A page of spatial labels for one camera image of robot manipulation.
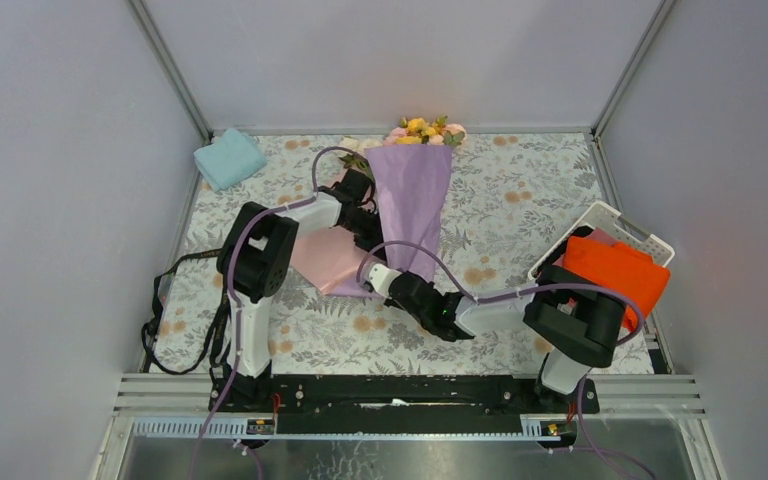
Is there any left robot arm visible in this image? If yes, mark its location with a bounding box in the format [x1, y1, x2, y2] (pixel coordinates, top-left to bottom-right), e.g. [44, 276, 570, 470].
[217, 170, 383, 411]

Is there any pink purple wrapping paper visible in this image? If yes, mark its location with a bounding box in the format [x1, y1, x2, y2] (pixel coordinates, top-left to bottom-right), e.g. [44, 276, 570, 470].
[290, 144, 454, 298]

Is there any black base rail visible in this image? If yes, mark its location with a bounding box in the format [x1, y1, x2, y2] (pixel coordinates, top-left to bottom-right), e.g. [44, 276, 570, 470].
[209, 374, 600, 435]

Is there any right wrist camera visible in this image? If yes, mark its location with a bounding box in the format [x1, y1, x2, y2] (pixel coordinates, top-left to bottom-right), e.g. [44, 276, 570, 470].
[363, 263, 402, 298]

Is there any white fake flower stem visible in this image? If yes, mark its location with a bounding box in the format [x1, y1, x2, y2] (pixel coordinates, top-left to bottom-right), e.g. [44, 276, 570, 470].
[338, 136, 383, 178]

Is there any pink cloth in basket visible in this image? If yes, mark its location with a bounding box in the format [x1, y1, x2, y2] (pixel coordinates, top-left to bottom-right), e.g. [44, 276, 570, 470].
[585, 228, 618, 246]

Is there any black ribbon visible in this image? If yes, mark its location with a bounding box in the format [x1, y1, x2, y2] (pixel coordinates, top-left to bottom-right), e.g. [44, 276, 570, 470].
[140, 249, 230, 375]

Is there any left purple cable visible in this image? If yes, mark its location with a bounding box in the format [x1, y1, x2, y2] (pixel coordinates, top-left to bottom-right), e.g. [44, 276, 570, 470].
[185, 146, 379, 480]

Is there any light blue folded towel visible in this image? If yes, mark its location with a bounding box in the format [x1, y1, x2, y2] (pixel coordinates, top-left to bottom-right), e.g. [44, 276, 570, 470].
[194, 129, 267, 191]

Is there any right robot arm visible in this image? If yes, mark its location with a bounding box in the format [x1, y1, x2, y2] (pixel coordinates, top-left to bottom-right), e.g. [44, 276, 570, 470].
[362, 264, 635, 412]

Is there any white plastic basket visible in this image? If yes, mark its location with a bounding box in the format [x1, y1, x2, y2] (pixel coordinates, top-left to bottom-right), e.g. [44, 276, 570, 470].
[527, 200, 675, 280]

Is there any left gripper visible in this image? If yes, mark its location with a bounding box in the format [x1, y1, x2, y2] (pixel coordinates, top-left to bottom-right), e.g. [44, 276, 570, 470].
[336, 207, 390, 261]

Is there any floral tablecloth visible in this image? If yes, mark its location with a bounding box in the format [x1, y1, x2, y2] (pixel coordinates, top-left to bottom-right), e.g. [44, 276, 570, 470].
[184, 133, 602, 375]

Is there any orange cloth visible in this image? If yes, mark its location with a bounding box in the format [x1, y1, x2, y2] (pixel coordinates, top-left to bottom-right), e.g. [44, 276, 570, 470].
[554, 236, 671, 317]

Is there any yellow fake flower stem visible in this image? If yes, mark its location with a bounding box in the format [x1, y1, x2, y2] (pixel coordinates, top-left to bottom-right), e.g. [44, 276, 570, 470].
[387, 116, 447, 145]

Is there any pink fake flower stem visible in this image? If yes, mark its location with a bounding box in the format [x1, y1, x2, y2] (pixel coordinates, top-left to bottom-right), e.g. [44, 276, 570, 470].
[383, 123, 468, 148]

